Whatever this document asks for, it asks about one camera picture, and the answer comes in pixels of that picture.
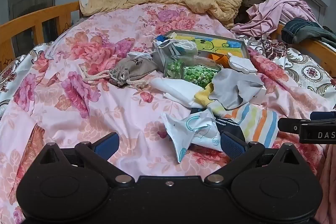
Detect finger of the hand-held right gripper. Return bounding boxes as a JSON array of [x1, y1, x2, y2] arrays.
[[278, 117, 336, 133], [310, 111, 336, 121]]

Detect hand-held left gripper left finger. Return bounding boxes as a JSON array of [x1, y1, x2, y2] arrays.
[[34, 132, 134, 186]]

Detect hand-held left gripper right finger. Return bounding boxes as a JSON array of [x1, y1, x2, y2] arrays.
[[203, 132, 303, 186]]

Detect navy dotted sock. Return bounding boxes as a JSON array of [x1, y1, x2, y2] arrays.
[[189, 107, 246, 144]]

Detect pastel striped sock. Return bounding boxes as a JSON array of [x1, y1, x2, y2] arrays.
[[223, 103, 279, 149]]

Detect grey sock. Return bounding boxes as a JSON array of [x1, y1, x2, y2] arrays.
[[209, 68, 265, 111]]

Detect grey drawstring pouch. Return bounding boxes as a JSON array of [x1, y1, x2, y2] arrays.
[[83, 55, 158, 88]]

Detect grey tray box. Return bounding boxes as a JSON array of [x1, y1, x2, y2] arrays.
[[162, 29, 252, 68]]

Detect orange fabric piece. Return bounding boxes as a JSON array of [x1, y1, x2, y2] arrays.
[[208, 52, 229, 65]]

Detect grey face mask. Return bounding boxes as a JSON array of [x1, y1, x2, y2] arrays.
[[152, 43, 185, 73]]

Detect white ruffled sock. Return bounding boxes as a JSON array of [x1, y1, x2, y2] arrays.
[[177, 38, 199, 56]]

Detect pink floral bedsheet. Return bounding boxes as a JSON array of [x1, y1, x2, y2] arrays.
[[0, 2, 336, 224]]

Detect white gold patterned satin sheet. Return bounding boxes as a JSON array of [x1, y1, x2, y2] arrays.
[[0, 38, 336, 119]]

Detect white cartoon printed cloth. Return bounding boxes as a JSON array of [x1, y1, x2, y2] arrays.
[[161, 107, 223, 163]]

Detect yellow sock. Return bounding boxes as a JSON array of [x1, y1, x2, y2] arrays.
[[194, 82, 227, 112]]

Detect glass jar of green stars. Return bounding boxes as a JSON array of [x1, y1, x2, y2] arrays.
[[163, 55, 223, 88]]

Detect blue denim jeans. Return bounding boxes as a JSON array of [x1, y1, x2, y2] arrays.
[[281, 17, 336, 47]]

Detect yellow blue cartoon picture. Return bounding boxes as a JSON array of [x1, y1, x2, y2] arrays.
[[172, 32, 243, 56]]

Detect pink garment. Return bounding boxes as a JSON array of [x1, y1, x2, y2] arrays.
[[230, 0, 320, 40]]

